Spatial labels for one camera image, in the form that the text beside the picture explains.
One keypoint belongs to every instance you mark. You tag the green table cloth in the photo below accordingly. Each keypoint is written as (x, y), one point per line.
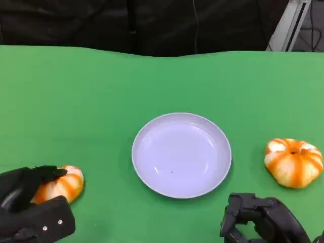
(76, 101)

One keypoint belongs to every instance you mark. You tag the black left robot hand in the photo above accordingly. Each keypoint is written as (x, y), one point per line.
(17, 217)

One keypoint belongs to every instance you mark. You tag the aluminium profile frame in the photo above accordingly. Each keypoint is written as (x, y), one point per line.
(288, 27)

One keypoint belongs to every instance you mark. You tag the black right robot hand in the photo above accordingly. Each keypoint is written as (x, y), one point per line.
(273, 217)

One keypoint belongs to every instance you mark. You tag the lilac plate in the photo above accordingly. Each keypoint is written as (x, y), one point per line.
(181, 154)

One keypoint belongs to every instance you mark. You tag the orange and white bread roll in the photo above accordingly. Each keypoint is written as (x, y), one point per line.
(65, 184)
(293, 167)

